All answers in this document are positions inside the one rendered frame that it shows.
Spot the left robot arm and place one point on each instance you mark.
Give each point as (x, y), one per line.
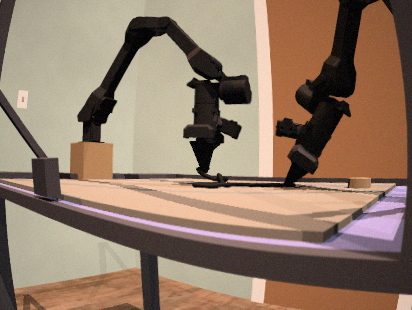
(232, 90)

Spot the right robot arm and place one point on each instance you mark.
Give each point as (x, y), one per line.
(338, 77)

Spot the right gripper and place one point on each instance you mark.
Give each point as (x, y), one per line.
(315, 139)

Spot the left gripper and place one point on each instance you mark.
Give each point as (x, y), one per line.
(203, 117)

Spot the black rope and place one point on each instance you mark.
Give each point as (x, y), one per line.
(223, 182)

